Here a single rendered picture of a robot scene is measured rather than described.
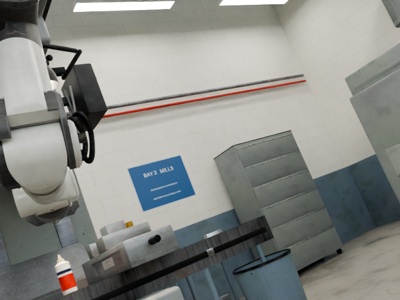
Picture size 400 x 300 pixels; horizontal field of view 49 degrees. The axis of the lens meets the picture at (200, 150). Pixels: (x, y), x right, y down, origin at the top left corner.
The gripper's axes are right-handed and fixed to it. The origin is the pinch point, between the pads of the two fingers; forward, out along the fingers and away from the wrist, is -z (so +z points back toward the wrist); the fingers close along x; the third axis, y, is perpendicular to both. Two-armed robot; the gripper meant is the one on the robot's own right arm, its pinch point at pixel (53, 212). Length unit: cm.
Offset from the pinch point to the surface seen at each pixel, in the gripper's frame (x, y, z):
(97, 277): -6.1, 19.1, -19.3
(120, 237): -14.8, 11.3, -8.7
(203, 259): -35.7, 25.8, -11.4
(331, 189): -454, 20, -569
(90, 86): -27, -49, -42
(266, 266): -123, 54, -182
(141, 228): -21.4, 11.0, -10.7
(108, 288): -7.0, 23.1, -3.7
